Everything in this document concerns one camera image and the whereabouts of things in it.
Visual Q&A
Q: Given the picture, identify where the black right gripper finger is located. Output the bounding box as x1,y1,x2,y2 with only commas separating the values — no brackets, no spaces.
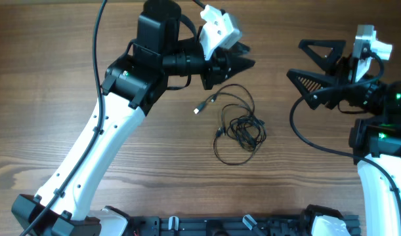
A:
298,39,347,75
286,69,338,110

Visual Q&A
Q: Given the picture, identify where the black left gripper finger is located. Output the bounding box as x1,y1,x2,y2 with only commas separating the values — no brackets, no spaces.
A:
224,57,255,80
228,42,250,56

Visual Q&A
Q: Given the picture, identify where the black cable bundle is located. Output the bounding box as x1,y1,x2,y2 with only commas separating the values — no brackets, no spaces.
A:
193,83,267,166

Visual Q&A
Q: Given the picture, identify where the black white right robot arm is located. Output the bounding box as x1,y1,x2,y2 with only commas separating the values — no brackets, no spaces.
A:
287,38,401,235

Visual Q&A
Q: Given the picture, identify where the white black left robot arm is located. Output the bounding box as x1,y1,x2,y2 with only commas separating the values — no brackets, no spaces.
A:
11,1,254,235

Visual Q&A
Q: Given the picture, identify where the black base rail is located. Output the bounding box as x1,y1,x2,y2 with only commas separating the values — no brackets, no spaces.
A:
127,205,362,236

